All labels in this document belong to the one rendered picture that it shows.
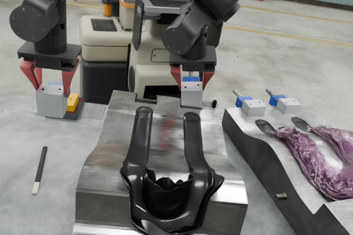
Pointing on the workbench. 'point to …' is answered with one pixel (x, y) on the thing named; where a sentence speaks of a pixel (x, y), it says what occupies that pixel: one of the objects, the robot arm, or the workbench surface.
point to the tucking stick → (39, 170)
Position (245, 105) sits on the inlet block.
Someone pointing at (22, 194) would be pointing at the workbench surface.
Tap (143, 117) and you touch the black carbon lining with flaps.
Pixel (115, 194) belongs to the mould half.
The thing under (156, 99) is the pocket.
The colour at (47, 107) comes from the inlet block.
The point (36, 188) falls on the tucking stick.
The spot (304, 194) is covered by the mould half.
